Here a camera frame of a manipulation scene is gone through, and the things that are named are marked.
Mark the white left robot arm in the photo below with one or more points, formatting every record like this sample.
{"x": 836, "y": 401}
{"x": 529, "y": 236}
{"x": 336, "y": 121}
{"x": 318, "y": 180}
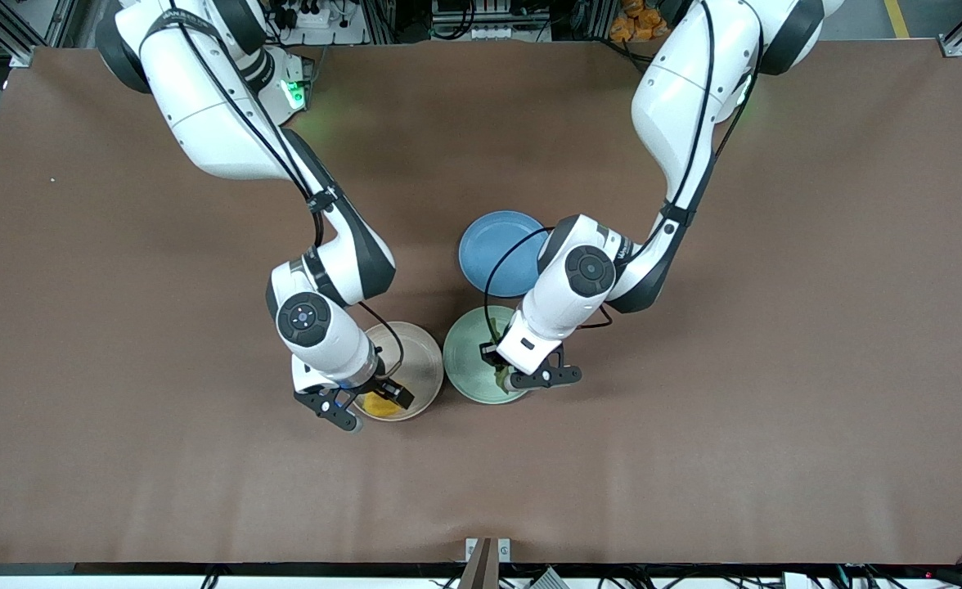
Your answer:
{"x": 685, "y": 90}

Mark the yellow lemon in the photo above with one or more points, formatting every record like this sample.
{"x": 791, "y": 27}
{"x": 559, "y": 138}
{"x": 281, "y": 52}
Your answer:
{"x": 379, "y": 406}

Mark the beige pink plate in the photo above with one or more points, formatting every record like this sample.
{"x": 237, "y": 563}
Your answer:
{"x": 422, "y": 368}

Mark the bag of orange items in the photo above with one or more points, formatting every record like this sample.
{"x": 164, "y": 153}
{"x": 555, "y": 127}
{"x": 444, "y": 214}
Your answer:
{"x": 632, "y": 24}

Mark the pale green plate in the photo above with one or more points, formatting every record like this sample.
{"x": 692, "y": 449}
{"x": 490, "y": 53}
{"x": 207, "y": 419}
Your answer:
{"x": 466, "y": 360}

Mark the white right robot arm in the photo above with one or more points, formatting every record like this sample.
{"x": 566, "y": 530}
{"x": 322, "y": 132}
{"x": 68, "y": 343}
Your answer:
{"x": 211, "y": 123}

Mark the blue plate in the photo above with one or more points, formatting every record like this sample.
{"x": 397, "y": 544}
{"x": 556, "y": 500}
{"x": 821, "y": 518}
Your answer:
{"x": 485, "y": 245}

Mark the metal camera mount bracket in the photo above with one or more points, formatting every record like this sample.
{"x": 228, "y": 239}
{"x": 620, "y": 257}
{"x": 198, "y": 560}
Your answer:
{"x": 487, "y": 564}

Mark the white power strip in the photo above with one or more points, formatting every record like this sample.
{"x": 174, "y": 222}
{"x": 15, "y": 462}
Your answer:
{"x": 325, "y": 16}

